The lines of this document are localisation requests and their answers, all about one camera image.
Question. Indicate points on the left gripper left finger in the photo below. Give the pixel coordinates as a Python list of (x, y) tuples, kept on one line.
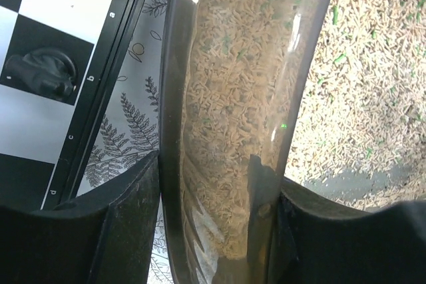
[(80, 230)]

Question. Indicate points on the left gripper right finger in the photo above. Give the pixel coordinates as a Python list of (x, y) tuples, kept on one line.
[(298, 236)]

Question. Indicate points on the brown plastic litter box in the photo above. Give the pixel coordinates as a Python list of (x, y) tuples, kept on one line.
[(233, 75)]

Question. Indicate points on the black white chessboard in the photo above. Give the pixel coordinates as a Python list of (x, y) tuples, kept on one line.
[(45, 144)]

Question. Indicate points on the floral table mat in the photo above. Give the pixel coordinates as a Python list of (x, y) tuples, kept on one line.
[(122, 163)]

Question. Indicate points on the black chess piece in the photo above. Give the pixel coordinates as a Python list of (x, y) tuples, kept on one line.
[(48, 72)]

